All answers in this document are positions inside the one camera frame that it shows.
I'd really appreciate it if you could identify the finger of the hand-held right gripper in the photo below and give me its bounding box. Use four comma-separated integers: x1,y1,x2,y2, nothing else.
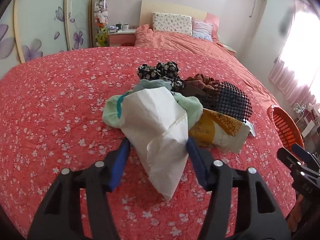
292,143,316,162
277,147,302,170

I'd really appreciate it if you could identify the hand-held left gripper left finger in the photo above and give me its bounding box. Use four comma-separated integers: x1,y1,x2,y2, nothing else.
27,138,132,240

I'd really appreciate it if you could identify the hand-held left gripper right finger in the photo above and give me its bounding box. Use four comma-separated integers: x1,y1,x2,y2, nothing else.
186,138,293,240

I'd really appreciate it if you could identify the orange plastic basket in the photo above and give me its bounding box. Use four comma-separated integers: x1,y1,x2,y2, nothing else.
266,105,305,150

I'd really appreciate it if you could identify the white paper bag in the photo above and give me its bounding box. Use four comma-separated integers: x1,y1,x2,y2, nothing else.
121,86,189,200

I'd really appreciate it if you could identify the person's right hand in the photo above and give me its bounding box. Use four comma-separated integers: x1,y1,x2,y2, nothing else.
287,197,304,233

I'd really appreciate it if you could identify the mint green cloth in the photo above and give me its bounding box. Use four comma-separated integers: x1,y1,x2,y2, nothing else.
102,79,203,130

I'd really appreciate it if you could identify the dark checkered garment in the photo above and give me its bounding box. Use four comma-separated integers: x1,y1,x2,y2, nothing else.
200,81,252,122

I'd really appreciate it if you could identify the red floral blanket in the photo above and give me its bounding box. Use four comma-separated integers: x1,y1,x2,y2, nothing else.
0,46,298,240

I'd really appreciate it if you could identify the pink curtain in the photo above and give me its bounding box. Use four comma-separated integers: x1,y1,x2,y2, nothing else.
269,0,320,105

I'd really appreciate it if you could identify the brown plaid scrunchie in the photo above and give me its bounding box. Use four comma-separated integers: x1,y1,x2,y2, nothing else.
184,73,225,93

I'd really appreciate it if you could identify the black floral scrunchie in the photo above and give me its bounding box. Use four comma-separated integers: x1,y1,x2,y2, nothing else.
137,61,185,93

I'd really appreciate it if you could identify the beige nightstand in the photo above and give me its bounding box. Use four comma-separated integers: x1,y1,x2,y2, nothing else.
221,44,237,56

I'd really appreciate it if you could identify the pink duvet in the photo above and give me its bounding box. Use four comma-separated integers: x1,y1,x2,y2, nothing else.
134,24,280,105

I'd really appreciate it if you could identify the pink nightstand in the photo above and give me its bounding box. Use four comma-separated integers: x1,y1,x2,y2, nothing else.
108,29,137,47

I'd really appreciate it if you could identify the yellow green plush toy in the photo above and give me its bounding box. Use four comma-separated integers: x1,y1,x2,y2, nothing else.
96,27,109,47

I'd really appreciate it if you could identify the pink striped pillow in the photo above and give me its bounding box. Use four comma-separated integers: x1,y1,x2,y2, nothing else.
192,18,214,40

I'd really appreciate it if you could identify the cream floral pillow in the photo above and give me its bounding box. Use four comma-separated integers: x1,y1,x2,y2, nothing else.
152,12,193,34

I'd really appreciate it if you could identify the clear plush toy case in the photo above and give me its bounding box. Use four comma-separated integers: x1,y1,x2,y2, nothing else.
93,0,110,47

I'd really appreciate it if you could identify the pink plain pillow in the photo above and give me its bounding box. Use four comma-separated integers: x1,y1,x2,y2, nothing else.
204,12,220,40

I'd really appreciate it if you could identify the white plush toy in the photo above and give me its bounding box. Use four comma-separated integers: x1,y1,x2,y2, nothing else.
94,1,108,24

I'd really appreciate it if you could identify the beige wooden headboard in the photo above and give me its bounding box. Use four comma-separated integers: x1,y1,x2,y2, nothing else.
139,0,208,28

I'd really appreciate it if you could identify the floral sliding door wardrobe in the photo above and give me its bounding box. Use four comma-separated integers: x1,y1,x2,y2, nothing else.
0,0,94,68

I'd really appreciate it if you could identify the white wire rack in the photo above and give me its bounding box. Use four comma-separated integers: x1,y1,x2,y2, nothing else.
290,102,320,137

